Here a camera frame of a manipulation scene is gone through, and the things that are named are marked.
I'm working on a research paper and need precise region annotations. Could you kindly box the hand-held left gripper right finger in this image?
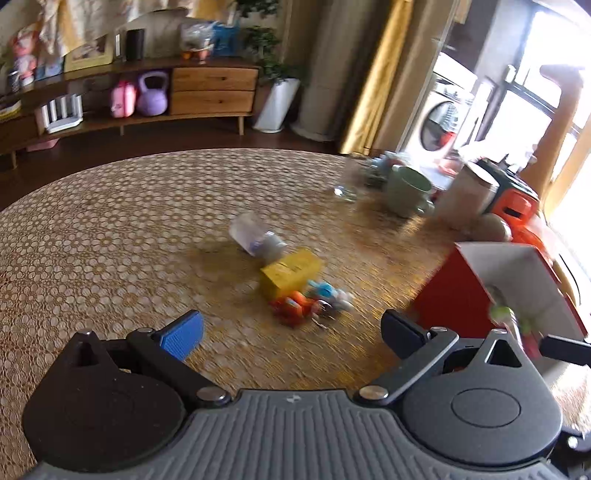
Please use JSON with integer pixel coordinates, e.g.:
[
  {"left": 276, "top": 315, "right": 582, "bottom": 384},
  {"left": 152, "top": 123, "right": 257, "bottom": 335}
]
[{"left": 353, "top": 309, "right": 525, "bottom": 408}]

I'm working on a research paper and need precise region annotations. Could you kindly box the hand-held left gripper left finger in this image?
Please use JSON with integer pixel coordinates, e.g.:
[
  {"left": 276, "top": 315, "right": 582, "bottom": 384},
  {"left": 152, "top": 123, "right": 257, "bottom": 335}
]
[{"left": 65, "top": 310, "right": 232, "bottom": 408}]

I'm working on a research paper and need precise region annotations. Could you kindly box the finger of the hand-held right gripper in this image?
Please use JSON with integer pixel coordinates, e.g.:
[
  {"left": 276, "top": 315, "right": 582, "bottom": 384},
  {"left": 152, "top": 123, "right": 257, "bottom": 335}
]
[{"left": 540, "top": 335, "right": 591, "bottom": 367}]

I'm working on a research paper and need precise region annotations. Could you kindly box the red cardboard box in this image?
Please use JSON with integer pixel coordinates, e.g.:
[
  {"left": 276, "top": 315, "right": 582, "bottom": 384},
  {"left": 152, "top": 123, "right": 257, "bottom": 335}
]
[{"left": 412, "top": 242, "right": 589, "bottom": 367}]

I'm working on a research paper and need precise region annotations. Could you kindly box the white green glue stick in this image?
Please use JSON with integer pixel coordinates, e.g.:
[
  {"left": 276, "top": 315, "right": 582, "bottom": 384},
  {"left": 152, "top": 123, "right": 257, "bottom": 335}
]
[{"left": 489, "top": 302, "right": 532, "bottom": 356}]

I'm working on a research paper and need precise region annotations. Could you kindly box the round keyring charm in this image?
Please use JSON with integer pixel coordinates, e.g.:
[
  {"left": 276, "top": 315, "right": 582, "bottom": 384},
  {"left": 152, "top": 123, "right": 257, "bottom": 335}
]
[{"left": 311, "top": 300, "right": 343, "bottom": 329}]

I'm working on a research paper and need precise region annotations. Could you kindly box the yellow cardboard box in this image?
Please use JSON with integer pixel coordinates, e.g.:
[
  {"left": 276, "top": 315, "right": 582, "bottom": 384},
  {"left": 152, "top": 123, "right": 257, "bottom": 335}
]
[{"left": 259, "top": 248, "right": 324, "bottom": 299}]

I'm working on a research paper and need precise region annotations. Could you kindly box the clear bottle grey cap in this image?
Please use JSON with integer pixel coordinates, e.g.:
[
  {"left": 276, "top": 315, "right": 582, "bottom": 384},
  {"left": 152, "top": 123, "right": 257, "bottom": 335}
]
[{"left": 229, "top": 212, "right": 287, "bottom": 260}]

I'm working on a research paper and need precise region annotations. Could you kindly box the pale green mug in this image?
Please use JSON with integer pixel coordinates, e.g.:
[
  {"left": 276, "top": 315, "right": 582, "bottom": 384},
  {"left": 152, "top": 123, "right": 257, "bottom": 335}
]
[{"left": 386, "top": 165, "right": 436, "bottom": 219}]

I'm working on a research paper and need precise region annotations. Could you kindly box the beige egg-shaped object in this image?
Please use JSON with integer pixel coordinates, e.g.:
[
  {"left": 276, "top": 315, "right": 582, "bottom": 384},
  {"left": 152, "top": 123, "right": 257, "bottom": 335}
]
[{"left": 475, "top": 214, "right": 513, "bottom": 243}]

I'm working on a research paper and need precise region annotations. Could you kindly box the white jar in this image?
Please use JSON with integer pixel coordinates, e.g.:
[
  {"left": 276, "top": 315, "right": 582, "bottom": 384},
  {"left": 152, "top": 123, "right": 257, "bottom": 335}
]
[{"left": 433, "top": 161, "right": 501, "bottom": 230}]

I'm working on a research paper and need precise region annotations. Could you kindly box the orange black appliance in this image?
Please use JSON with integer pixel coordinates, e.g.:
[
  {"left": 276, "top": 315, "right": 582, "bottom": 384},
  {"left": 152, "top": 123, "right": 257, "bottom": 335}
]
[{"left": 475, "top": 157, "right": 556, "bottom": 260}]

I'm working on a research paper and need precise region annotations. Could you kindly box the clear drinking glass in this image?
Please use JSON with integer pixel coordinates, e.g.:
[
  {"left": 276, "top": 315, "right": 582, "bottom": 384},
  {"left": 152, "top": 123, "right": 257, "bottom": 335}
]
[{"left": 333, "top": 159, "right": 366, "bottom": 203}]

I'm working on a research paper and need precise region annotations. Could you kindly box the small items pile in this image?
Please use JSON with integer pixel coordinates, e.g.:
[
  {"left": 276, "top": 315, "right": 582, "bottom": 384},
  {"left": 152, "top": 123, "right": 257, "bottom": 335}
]
[{"left": 364, "top": 150, "right": 413, "bottom": 188}]

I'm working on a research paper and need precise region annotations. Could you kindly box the white washing machine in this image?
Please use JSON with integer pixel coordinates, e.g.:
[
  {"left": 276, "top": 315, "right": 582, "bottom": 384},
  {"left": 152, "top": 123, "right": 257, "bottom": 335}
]
[{"left": 405, "top": 78, "right": 482, "bottom": 158}]

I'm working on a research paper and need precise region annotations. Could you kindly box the purple kettlebell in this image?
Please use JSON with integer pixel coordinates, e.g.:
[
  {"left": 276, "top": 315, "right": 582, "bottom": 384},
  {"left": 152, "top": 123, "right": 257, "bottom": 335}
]
[{"left": 136, "top": 69, "right": 170, "bottom": 116}]

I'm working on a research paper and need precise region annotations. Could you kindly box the pink toy case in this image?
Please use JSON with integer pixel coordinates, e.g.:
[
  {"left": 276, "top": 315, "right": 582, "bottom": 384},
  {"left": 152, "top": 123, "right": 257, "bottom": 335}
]
[{"left": 110, "top": 80, "right": 139, "bottom": 119}]

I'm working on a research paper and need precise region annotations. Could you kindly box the wooden sideboard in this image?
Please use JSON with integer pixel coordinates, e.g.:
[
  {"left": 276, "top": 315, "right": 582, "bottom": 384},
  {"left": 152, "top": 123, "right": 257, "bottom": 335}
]
[{"left": 0, "top": 54, "right": 262, "bottom": 168}]

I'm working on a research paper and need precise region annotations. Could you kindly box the white tall planter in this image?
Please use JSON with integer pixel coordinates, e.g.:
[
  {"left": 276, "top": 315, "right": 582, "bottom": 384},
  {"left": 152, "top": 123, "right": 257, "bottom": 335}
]
[{"left": 252, "top": 77, "right": 301, "bottom": 134}]

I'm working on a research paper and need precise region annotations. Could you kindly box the white router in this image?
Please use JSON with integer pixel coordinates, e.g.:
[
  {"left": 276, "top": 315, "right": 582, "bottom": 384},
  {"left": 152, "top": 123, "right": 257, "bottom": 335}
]
[{"left": 35, "top": 92, "right": 84, "bottom": 135}]

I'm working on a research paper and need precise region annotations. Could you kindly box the yellow curtain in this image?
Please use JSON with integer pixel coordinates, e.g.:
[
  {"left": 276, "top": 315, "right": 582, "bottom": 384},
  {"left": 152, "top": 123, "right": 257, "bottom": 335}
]
[{"left": 339, "top": 0, "right": 417, "bottom": 156}]

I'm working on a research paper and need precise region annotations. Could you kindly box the white standing air conditioner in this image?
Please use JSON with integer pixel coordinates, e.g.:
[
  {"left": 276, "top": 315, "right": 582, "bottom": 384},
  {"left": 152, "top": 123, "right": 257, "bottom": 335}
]
[{"left": 290, "top": 0, "right": 366, "bottom": 142}]

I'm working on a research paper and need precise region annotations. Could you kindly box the black speaker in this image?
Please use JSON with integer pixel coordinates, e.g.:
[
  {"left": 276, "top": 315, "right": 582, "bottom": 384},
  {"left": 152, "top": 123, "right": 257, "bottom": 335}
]
[{"left": 125, "top": 28, "right": 147, "bottom": 62}]

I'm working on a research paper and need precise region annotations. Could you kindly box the clear plastic fruit bag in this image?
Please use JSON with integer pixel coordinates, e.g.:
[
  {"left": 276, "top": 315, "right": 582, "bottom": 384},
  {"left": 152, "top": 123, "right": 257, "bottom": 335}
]
[{"left": 180, "top": 20, "right": 216, "bottom": 61}]

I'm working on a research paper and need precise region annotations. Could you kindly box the blue printed bag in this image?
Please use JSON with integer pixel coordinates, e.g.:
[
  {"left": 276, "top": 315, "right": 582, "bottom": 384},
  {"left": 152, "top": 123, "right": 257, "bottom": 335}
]
[{"left": 212, "top": 23, "right": 241, "bottom": 57}]

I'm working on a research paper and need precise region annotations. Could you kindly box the green leafy plant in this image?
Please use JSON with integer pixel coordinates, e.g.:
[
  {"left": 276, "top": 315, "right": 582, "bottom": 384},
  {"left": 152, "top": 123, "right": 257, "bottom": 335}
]
[{"left": 235, "top": 0, "right": 306, "bottom": 86}]

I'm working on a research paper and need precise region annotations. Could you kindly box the pink doll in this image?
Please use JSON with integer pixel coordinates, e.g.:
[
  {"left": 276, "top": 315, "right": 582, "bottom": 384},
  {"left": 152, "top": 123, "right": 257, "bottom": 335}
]
[{"left": 8, "top": 27, "right": 38, "bottom": 87}]

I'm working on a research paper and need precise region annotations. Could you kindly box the hanging patterned cloth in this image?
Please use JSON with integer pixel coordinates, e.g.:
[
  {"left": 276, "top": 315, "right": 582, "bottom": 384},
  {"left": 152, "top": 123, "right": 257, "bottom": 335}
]
[{"left": 36, "top": 0, "right": 205, "bottom": 62}]

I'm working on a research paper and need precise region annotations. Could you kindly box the blue white figurine keychain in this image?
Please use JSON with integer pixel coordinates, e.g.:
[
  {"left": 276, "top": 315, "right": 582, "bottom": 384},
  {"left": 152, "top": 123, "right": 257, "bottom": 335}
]
[{"left": 306, "top": 279, "right": 355, "bottom": 315}]

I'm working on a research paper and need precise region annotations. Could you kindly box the red figurine keychain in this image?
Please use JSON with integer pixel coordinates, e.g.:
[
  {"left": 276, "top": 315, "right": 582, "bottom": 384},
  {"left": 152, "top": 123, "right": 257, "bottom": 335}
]
[{"left": 271, "top": 292, "right": 315, "bottom": 327}]

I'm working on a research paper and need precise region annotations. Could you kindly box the cream picture frame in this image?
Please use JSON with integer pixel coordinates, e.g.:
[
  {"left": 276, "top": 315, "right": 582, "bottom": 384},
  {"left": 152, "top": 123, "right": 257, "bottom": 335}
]
[{"left": 63, "top": 34, "right": 114, "bottom": 73}]

